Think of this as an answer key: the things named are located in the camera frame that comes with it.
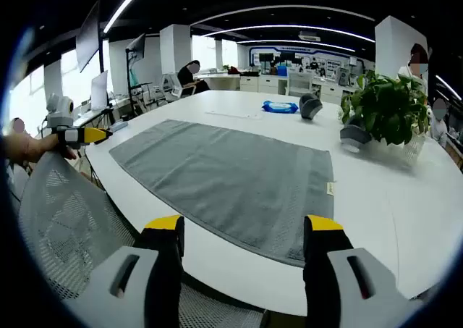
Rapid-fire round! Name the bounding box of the white table cable cover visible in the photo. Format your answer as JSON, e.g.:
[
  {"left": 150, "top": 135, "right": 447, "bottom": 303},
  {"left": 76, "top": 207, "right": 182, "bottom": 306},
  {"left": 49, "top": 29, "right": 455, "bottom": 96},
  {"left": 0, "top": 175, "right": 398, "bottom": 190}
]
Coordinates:
[{"left": 205, "top": 109, "right": 263, "bottom": 121}]

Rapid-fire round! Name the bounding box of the person's left hand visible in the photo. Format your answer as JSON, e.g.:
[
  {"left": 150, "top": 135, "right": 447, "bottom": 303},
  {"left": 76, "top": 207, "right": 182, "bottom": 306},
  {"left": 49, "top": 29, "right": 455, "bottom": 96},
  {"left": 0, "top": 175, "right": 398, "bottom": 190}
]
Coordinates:
[{"left": 1, "top": 132, "right": 77, "bottom": 164}]

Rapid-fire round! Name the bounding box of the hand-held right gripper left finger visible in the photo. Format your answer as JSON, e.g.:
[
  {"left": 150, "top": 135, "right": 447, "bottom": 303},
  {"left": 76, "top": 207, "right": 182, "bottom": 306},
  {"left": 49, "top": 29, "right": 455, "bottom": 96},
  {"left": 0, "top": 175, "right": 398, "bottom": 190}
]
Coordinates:
[{"left": 68, "top": 214, "right": 185, "bottom": 328}]

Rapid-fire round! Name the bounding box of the white chair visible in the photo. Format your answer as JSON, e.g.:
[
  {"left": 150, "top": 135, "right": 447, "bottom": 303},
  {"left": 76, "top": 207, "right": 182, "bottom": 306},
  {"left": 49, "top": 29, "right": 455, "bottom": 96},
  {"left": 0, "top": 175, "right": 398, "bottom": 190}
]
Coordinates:
[{"left": 288, "top": 70, "right": 314, "bottom": 97}]

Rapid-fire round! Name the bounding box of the white monitor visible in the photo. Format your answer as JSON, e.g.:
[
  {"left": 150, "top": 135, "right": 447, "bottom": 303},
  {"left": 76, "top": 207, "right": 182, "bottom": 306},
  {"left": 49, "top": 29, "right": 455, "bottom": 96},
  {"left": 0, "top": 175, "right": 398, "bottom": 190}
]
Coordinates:
[{"left": 90, "top": 70, "right": 109, "bottom": 111}]

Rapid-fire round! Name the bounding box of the grey mesh chair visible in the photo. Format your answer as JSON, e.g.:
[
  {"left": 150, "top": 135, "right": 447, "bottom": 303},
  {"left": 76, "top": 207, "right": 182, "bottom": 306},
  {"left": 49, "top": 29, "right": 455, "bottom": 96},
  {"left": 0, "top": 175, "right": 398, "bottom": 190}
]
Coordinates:
[{"left": 17, "top": 150, "right": 265, "bottom": 328}]

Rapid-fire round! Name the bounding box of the white table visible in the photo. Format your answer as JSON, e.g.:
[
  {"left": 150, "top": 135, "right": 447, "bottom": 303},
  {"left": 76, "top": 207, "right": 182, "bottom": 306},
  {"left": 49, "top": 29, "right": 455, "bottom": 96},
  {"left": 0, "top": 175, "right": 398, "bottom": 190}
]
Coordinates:
[{"left": 85, "top": 90, "right": 463, "bottom": 316}]

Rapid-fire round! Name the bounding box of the small dark monitor on stand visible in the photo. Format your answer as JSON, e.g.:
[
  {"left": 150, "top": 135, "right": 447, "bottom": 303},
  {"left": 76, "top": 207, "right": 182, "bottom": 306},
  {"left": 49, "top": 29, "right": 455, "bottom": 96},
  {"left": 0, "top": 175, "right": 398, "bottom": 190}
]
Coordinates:
[{"left": 125, "top": 33, "right": 147, "bottom": 90}]

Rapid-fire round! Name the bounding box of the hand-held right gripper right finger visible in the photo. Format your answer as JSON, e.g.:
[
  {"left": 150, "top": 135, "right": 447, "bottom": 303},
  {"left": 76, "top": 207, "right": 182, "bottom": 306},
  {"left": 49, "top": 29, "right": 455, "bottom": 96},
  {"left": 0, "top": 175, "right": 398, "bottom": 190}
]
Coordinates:
[{"left": 302, "top": 214, "right": 424, "bottom": 328}]

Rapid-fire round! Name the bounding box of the blue wipes packet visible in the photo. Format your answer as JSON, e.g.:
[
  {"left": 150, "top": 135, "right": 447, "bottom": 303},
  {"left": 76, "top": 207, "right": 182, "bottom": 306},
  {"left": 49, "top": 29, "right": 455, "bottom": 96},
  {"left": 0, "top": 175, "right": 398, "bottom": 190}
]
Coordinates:
[{"left": 261, "top": 100, "right": 299, "bottom": 114}]

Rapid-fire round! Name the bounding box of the grey towel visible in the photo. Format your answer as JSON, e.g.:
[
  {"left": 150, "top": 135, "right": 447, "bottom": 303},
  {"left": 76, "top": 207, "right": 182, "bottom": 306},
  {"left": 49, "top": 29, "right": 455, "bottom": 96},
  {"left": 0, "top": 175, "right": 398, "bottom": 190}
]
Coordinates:
[{"left": 109, "top": 119, "right": 336, "bottom": 268}]

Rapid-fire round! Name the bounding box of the green potted plant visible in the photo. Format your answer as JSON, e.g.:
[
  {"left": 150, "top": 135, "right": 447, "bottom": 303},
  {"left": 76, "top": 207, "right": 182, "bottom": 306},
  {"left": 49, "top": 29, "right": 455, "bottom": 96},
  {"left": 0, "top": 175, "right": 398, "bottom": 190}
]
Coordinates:
[{"left": 340, "top": 70, "right": 431, "bottom": 162}]

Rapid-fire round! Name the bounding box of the large dark monitor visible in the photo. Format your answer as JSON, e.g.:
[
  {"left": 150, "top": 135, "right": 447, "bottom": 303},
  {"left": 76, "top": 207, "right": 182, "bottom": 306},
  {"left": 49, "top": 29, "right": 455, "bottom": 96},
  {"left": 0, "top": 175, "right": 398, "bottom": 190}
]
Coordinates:
[{"left": 75, "top": 0, "right": 106, "bottom": 74}]

